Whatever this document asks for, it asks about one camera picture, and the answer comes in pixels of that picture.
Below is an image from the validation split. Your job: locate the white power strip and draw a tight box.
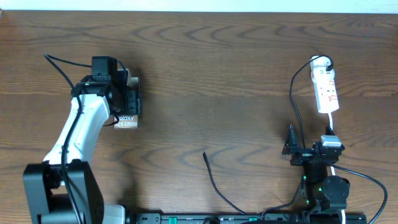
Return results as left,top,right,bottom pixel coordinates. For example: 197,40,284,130
310,55,339,114

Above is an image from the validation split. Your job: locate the white power strip cord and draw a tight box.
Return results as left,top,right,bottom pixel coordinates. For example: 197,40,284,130
327,112,347,224

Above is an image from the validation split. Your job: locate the black camera cable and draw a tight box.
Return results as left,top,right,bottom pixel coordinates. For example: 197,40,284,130
44,54,94,224
323,159,389,224

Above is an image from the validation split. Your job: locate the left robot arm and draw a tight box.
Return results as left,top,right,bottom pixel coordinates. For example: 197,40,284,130
23,69,139,223

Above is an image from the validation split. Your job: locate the black right camera cable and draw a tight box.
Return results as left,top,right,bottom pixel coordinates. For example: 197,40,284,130
323,159,389,224

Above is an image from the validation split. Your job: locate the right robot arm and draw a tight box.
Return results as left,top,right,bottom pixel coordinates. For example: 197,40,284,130
282,126,350,223

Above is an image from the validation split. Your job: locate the black left camera cable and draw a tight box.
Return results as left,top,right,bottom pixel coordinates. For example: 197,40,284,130
44,54,94,224

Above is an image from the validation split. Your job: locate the black USB charging cable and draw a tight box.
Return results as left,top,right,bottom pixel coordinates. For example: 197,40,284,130
202,55,335,216

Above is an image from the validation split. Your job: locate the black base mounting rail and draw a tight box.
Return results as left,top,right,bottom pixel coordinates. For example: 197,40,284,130
133,212,368,224

